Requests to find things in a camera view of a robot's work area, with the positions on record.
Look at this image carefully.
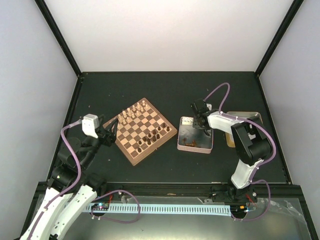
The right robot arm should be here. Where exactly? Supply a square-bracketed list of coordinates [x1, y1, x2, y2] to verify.
[191, 99, 276, 202]

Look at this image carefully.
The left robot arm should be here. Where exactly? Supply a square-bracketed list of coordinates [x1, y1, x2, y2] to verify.
[20, 114, 119, 240]

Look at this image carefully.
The white chess pieces group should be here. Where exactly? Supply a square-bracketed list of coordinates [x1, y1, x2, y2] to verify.
[117, 100, 150, 125]

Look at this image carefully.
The wooden chess board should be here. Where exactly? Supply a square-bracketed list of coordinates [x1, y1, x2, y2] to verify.
[103, 97, 178, 166]

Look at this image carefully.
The pile of dark chess pieces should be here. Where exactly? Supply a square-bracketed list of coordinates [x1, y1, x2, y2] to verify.
[182, 137, 198, 148]

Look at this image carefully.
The pink metal tin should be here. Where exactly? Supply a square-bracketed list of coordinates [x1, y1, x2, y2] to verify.
[177, 116, 214, 154]

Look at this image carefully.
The gold metal tin lid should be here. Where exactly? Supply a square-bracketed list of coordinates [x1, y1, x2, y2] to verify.
[225, 111, 263, 151]

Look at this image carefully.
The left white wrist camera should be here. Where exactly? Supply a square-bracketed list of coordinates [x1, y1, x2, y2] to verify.
[81, 114, 100, 139]

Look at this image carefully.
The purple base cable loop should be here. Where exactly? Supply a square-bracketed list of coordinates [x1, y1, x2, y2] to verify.
[89, 189, 141, 223]

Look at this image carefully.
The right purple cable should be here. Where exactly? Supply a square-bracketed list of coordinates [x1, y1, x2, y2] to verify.
[203, 82, 277, 222]

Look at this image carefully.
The light blue cable duct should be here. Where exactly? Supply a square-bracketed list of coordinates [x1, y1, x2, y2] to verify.
[83, 203, 231, 217]

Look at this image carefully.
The black frame post left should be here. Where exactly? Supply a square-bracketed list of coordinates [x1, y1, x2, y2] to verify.
[35, 0, 82, 77]

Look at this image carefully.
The black frame post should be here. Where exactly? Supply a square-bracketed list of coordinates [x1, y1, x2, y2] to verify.
[255, 0, 304, 77]
[35, 0, 82, 77]

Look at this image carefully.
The black frame post right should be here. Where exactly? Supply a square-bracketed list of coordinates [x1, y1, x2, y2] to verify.
[255, 0, 304, 77]

